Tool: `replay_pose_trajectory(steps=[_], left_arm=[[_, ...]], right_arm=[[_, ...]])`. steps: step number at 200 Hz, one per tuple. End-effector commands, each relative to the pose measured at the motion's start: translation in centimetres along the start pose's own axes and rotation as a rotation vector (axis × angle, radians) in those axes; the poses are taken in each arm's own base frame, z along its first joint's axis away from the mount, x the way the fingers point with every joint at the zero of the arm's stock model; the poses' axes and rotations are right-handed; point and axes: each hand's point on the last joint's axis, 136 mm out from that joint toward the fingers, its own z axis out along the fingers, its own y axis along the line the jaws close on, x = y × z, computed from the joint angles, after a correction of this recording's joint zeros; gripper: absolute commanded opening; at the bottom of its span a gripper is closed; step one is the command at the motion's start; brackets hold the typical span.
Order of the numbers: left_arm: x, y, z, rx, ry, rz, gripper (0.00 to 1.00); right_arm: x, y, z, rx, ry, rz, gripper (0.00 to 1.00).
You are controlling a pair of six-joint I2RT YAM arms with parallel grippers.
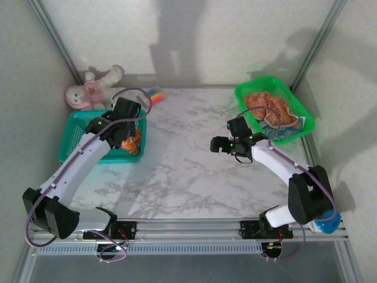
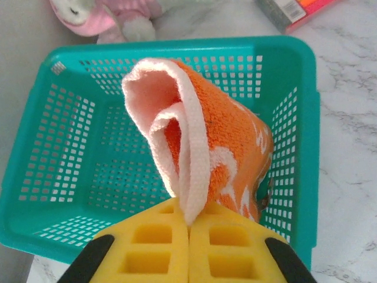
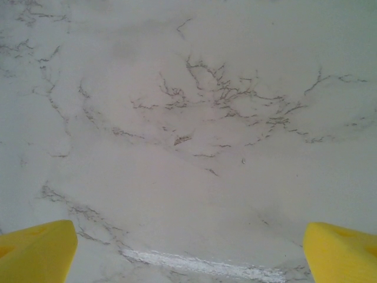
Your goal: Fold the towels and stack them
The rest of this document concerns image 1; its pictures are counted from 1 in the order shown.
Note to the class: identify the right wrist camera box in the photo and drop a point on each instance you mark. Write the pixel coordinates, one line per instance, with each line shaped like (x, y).
(240, 126)

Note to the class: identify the aluminium mounting rail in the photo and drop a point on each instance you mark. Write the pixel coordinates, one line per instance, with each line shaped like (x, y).
(191, 230)

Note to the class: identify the aluminium frame leg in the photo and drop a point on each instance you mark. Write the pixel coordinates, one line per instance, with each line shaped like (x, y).
(23, 262)
(350, 262)

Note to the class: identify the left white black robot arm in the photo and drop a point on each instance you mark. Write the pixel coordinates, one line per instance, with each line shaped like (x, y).
(76, 165)

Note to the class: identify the green plastic mesh basket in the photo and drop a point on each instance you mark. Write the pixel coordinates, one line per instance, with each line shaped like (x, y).
(265, 85)

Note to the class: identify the white pink plush toy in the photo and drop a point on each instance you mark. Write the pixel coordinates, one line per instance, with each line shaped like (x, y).
(91, 91)

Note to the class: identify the orange bunny print towel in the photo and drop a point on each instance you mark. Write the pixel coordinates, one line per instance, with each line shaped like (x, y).
(265, 107)

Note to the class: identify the aluminium table side rail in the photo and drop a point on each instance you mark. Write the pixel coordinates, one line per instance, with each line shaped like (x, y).
(308, 154)

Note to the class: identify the pack of coloured markers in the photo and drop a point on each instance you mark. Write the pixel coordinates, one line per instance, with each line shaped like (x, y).
(157, 95)

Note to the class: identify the blue bunny print towel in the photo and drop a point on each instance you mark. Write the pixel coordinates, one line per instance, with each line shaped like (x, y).
(284, 132)

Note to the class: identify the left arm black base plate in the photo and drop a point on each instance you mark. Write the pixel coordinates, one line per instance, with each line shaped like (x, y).
(129, 230)

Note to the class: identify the left arm base electronics board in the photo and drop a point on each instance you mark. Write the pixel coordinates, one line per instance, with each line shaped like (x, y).
(107, 250)

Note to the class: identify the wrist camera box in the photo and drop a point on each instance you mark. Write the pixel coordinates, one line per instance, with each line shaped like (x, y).
(240, 126)
(126, 107)

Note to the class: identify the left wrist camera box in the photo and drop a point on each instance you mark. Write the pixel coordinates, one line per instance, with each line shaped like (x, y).
(126, 107)

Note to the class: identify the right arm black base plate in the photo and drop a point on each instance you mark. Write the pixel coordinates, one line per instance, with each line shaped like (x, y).
(248, 230)

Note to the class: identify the right arm base electronics board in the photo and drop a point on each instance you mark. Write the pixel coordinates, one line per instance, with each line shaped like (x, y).
(272, 250)

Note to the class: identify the teal plastic mesh basket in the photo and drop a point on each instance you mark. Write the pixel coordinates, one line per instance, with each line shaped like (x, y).
(76, 129)

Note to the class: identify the orange flower print towel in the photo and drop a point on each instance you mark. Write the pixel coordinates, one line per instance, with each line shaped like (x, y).
(132, 143)

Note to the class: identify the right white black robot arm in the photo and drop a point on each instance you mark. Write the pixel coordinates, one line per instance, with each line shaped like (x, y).
(274, 160)

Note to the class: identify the aluminium frame post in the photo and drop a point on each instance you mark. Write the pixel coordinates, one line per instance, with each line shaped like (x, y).
(316, 44)
(56, 41)

